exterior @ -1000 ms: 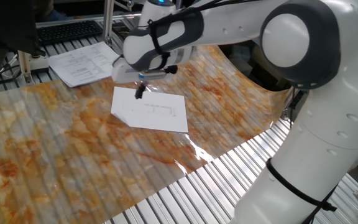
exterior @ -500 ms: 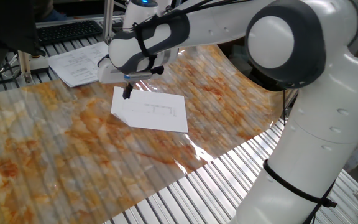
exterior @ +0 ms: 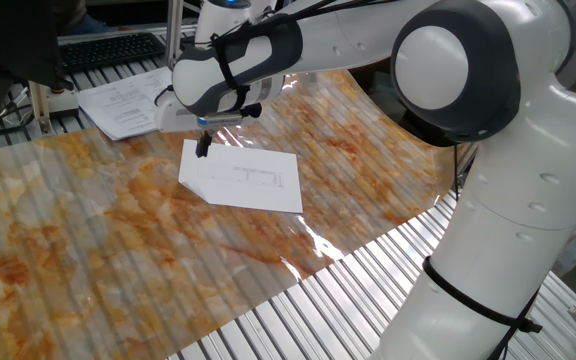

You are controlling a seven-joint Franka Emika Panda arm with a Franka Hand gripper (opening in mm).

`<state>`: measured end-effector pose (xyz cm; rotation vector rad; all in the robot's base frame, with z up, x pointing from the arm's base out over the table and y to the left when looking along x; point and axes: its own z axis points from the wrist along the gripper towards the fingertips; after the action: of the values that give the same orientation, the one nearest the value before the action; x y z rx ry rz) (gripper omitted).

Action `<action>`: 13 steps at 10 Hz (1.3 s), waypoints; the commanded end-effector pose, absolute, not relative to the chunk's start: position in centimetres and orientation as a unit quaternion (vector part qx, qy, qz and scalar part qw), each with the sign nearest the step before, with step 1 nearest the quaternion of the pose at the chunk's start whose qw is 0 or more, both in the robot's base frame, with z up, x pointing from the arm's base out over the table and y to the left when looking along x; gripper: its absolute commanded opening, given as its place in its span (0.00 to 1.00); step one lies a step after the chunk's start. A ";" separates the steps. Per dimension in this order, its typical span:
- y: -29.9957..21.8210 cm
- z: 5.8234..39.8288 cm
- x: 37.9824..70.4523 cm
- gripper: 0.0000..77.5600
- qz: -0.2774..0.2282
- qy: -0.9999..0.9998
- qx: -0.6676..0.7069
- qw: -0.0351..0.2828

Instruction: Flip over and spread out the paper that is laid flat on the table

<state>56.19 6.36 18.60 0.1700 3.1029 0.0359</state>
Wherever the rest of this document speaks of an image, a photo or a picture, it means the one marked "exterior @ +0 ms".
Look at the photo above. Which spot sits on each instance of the tall aluminium post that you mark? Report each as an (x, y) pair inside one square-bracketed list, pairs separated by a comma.
[(173, 30)]

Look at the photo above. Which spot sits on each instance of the black monitor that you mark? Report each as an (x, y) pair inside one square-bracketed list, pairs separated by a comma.
[(8, 40)]

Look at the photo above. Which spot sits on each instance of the short aluminium post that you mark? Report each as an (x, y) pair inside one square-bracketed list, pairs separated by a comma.
[(42, 110)]

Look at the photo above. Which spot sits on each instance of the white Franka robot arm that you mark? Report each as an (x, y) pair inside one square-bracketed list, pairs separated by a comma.
[(518, 200)]

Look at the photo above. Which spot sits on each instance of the black keyboard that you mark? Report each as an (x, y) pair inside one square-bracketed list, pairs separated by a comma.
[(108, 50)]

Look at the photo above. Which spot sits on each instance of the white printed paper sheet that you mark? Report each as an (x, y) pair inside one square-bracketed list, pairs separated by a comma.
[(248, 180)]

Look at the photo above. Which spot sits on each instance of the stack of printed papers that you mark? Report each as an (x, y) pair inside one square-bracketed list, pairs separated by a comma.
[(123, 105)]

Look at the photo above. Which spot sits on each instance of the white button box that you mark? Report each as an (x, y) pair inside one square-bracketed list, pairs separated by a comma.
[(63, 105)]

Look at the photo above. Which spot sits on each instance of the silver camera with blue caps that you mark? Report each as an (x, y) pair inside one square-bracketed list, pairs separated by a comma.
[(223, 120)]

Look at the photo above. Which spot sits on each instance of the orange marble pattern mat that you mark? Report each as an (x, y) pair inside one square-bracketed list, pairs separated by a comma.
[(93, 250)]

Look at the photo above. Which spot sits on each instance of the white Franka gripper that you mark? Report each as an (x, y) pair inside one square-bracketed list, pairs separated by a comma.
[(173, 117)]

